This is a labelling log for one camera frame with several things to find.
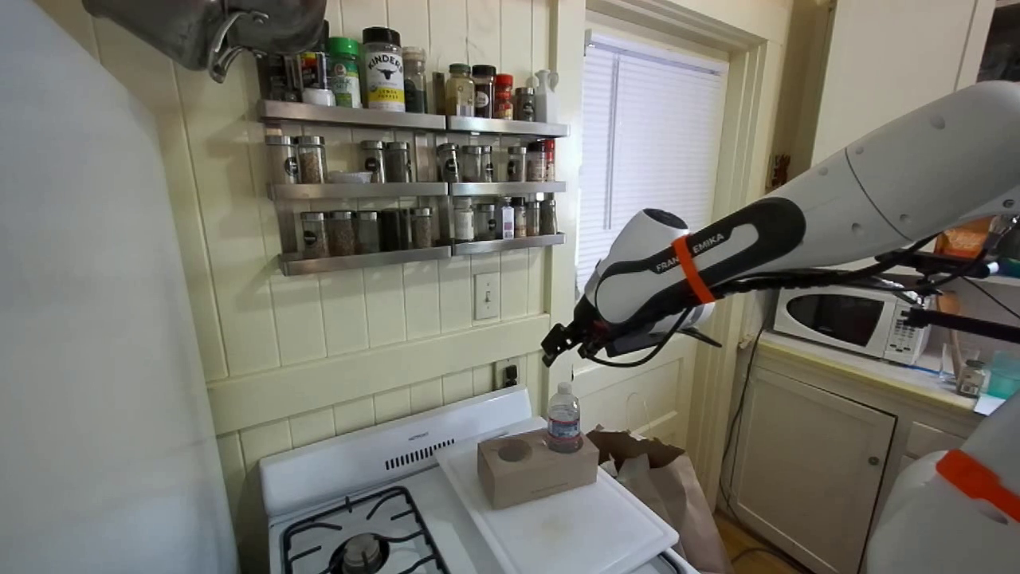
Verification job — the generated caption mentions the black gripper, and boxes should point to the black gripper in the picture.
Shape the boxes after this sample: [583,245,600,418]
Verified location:
[542,299,614,366]

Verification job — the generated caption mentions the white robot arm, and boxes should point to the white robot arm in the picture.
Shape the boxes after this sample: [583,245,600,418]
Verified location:
[542,81,1020,574]

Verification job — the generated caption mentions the brown block cup holder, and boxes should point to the brown block cup holder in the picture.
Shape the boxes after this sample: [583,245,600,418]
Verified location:
[478,432,600,511]

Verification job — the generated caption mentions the brown paper bag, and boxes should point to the brown paper bag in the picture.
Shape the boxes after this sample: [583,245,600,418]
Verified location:
[590,427,734,574]

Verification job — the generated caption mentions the white cutting board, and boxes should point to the white cutting board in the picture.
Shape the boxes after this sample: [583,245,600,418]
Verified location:
[436,439,678,574]

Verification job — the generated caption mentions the white window blind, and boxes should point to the white window blind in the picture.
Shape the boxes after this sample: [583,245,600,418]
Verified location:
[574,33,726,280]

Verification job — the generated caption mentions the red lid spice jar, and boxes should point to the red lid spice jar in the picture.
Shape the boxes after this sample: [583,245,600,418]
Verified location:
[495,75,516,122]

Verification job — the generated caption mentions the metal spice rack shelves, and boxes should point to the metal spice rack shelves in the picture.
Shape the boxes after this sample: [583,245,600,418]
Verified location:
[259,102,569,273]

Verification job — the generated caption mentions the white gas stove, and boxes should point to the white gas stove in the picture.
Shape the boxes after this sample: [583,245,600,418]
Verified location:
[262,387,697,574]

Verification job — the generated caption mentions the white lower cabinet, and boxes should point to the white lower cabinet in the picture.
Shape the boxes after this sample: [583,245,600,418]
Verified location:
[726,336,980,574]

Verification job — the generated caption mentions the white microwave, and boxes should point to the white microwave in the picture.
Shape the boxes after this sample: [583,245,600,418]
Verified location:
[773,283,928,365]

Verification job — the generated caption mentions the large white-label spice jar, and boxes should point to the large white-label spice jar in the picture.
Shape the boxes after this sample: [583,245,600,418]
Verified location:
[364,26,405,113]

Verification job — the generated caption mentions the green lid spice jar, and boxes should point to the green lid spice jar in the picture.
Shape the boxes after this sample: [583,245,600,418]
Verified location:
[326,36,360,109]

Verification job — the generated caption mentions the white refrigerator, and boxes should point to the white refrigerator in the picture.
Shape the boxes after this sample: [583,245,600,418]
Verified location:
[0,0,241,574]

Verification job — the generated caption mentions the hanging steel pan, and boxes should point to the hanging steel pan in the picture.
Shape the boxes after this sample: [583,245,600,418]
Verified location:
[84,0,326,81]

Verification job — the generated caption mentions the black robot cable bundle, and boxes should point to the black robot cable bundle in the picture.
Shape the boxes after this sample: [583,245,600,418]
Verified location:
[583,232,1020,371]

